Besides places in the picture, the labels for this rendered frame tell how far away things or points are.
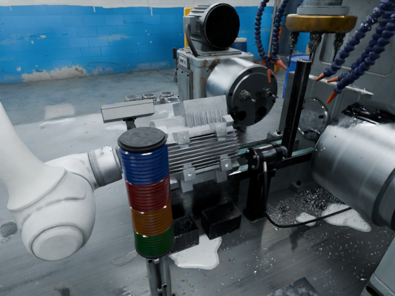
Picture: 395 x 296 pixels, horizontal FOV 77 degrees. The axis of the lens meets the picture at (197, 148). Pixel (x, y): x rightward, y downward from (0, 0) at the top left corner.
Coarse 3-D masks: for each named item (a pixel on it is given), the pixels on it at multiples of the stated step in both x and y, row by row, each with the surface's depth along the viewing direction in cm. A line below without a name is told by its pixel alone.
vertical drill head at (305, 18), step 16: (320, 0) 64; (336, 0) 64; (288, 16) 69; (304, 16) 64; (320, 16) 62; (336, 16) 61; (352, 16) 63; (304, 32) 66; (320, 32) 64; (336, 32) 64; (336, 48) 71; (288, 64) 77
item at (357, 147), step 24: (336, 120) 57; (360, 120) 53; (384, 120) 51; (336, 144) 55; (360, 144) 51; (384, 144) 48; (312, 168) 62; (336, 168) 55; (360, 168) 50; (384, 168) 47; (336, 192) 58; (360, 192) 51; (384, 192) 48; (384, 216) 49
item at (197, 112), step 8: (216, 96) 66; (224, 96) 66; (176, 104) 68; (184, 104) 62; (192, 104) 63; (200, 104) 64; (208, 104) 65; (216, 104) 66; (224, 104) 67; (176, 112) 69; (184, 112) 63; (192, 112) 63; (200, 112) 64; (208, 112) 65; (216, 112) 66; (224, 112) 67; (192, 120) 64; (200, 120) 64; (208, 120) 65; (216, 120) 66
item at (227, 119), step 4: (224, 116) 65; (228, 116) 66; (224, 120) 65; (228, 120) 65; (232, 120) 65; (228, 124) 65; (232, 124) 66; (160, 128) 59; (164, 128) 59; (168, 132) 59; (236, 160) 68; (232, 164) 66; (236, 164) 67; (232, 168) 66; (236, 168) 67; (172, 176) 61; (172, 180) 61; (176, 180) 61; (172, 184) 61; (176, 184) 61
